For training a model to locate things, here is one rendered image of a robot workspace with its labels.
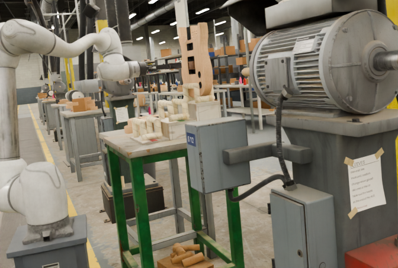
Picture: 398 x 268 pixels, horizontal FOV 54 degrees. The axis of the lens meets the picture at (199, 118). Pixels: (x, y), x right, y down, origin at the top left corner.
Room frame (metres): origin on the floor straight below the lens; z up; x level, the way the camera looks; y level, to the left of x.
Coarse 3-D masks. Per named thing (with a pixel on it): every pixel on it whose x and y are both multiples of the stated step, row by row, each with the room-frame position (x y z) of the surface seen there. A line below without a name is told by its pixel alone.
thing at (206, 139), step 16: (192, 128) 1.10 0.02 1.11; (208, 128) 1.09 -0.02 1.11; (224, 128) 1.11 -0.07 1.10; (240, 128) 1.13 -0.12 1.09; (192, 144) 1.11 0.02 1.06; (208, 144) 1.09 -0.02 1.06; (224, 144) 1.11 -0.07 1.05; (240, 144) 1.13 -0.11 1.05; (192, 160) 1.12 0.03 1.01; (208, 160) 1.08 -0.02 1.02; (192, 176) 1.14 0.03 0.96; (208, 176) 1.08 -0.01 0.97; (224, 176) 1.10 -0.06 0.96; (240, 176) 1.12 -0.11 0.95; (272, 176) 1.05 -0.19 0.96; (208, 192) 1.08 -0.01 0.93
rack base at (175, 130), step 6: (162, 120) 2.16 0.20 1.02; (168, 120) 2.13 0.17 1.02; (186, 120) 2.06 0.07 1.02; (192, 120) 2.06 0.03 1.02; (162, 126) 2.10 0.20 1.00; (168, 126) 2.01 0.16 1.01; (174, 126) 2.02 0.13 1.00; (180, 126) 2.03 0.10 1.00; (162, 132) 2.11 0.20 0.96; (168, 132) 2.01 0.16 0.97; (174, 132) 2.02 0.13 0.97; (180, 132) 2.03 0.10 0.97; (174, 138) 2.02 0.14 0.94; (180, 138) 2.03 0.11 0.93
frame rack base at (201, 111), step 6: (192, 102) 2.19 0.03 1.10; (204, 102) 2.11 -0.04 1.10; (210, 102) 2.10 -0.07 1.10; (216, 102) 2.11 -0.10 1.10; (180, 108) 2.28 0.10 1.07; (192, 108) 2.10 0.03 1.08; (198, 108) 2.07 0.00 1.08; (204, 108) 2.09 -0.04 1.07; (210, 108) 2.10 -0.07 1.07; (216, 108) 2.11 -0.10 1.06; (192, 114) 2.11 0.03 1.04; (198, 114) 2.07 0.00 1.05; (204, 114) 2.09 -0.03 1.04; (210, 114) 2.10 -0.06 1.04; (216, 114) 2.11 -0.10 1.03; (198, 120) 2.07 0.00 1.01
